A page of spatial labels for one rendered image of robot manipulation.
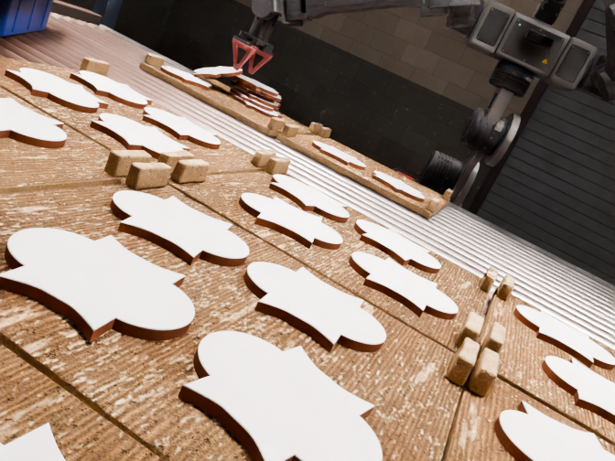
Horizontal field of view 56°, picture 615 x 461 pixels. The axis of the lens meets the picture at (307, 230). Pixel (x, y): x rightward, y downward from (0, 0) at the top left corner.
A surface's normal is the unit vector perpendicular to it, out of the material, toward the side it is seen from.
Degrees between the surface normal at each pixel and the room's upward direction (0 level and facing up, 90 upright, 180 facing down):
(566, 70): 90
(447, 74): 90
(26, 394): 0
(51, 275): 0
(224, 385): 0
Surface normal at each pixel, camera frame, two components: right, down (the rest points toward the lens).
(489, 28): -0.16, 0.24
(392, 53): -0.46, 0.07
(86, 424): 0.40, -0.87
